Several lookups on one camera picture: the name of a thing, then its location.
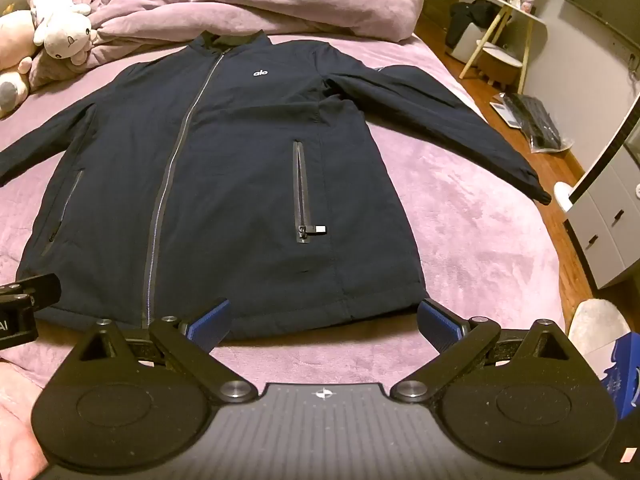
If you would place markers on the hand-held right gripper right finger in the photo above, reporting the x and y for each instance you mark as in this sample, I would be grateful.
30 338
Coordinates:
437 322

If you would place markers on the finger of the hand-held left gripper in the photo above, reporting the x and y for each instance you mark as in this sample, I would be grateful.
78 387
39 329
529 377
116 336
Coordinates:
37 287

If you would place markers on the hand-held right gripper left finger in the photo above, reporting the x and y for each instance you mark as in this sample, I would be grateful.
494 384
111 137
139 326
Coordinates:
214 319

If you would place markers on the navy zip jacket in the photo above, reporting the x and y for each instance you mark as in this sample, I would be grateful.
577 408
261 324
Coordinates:
225 160

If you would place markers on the person's left hand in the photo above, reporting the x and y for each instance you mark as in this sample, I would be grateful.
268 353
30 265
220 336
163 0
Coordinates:
17 420

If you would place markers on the purple bed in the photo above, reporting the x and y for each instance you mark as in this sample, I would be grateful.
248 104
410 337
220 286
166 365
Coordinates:
475 240

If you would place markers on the white slipper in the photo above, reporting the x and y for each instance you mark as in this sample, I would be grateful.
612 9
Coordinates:
595 325

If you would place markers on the white round object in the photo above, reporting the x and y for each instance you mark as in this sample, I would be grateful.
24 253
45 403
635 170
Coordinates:
562 197

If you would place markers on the white drawer cabinet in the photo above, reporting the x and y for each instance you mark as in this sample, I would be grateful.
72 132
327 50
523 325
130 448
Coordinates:
600 240

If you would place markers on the blue box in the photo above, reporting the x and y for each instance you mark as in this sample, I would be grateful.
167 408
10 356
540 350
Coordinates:
622 375

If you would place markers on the white paper sheet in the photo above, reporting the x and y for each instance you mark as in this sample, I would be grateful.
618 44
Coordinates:
502 110

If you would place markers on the pink plush toy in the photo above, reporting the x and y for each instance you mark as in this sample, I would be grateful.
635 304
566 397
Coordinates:
12 35

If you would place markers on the white plush toy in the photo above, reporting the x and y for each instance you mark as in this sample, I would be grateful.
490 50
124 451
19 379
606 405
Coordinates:
60 25

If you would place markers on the white round stool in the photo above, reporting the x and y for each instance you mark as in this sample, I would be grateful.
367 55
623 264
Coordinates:
497 55

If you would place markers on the black garment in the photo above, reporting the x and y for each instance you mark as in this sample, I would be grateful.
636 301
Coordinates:
465 20

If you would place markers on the yellow-legged side table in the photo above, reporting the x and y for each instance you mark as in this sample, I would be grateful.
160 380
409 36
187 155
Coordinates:
520 12

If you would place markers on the purple duvet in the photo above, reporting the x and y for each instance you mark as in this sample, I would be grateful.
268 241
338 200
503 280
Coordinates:
300 0

